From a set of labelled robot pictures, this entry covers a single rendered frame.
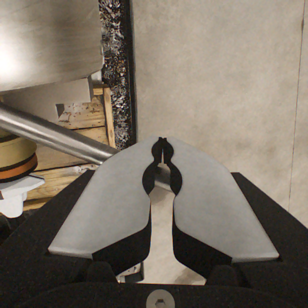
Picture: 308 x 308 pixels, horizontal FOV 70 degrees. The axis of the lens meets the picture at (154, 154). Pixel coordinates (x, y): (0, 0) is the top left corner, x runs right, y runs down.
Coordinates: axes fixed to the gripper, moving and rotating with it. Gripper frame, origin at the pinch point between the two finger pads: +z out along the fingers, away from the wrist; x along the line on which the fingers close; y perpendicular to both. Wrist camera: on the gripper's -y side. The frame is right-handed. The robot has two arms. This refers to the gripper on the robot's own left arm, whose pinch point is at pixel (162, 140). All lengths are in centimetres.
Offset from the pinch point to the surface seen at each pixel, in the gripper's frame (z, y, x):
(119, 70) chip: 71, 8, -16
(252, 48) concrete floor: 160, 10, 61
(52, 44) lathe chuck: 8.7, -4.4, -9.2
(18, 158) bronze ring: 13.6, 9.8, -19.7
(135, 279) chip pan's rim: 69, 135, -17
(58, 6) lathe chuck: 9.9, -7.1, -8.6
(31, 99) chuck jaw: 15.3, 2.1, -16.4
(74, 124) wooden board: 37.1, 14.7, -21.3
